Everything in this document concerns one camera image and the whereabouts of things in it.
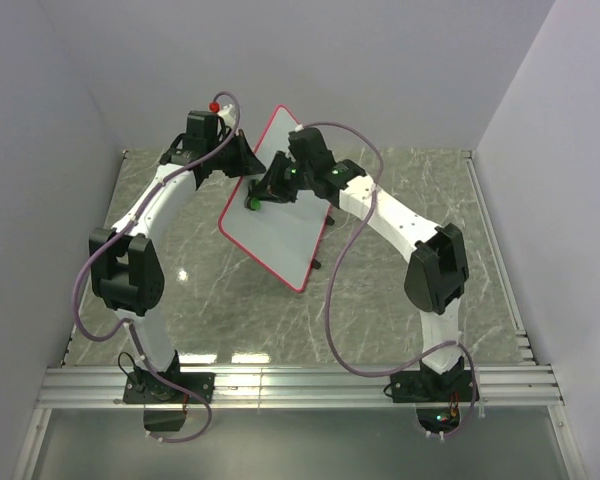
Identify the aluminium mounting rail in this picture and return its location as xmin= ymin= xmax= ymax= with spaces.
xmin=35 ymin=365 xmax=564 ymax=409

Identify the right side aluminium rail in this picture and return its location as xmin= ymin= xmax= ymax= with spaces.
xmin=461 ymin=150 xmax=538 ymax=366

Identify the red framed whiteboard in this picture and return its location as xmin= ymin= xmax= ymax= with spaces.
xmin=217 ymin=104 xmax=336 ymax=293

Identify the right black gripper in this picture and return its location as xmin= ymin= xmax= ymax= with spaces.
xmin=252 ymin=153 xmax=314 ymax=206

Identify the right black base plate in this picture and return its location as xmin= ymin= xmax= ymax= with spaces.
xmin=383 ymin=370 xmax=474 ymax=403

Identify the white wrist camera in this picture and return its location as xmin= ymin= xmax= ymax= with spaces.
xmin=208 ymin=101 xmax=240 ymax=131
xmin=288 ymin=125 xmax=311 ymax=144

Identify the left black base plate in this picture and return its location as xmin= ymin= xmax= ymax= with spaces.
xmin=122 ymin=370 xmax=216 ymax=405

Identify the green whiteboard eraser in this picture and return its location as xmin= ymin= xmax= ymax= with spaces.
xmin=244 ymin=196 xmax=261 ymax=211

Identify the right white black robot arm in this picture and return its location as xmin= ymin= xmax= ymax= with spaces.
xmin=245 ymin=122 xmax=469 ymax=400

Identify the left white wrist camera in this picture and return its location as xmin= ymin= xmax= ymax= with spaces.
xmin=208 ymin=101 xmax=240 ymax=131

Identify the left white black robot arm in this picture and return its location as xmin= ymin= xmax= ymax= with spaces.
xmin=89 ymin=102 xmax=265 ymax=403

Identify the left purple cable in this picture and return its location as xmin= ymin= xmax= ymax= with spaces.
xmin=73 ymin=90 xmax=241 ymax=445

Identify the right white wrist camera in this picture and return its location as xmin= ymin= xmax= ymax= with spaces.
xmin=288 ymin=125 xmax=311 ymax=144

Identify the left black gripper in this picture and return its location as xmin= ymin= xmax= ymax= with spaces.
xmin=213 ymin=134 xmax=267 ymax=183

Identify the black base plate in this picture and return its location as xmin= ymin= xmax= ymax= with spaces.
xmin=122 ymin=370 xmax=216 ymax=405
xmin=383 ymin=370 xmax=474 ymax=403

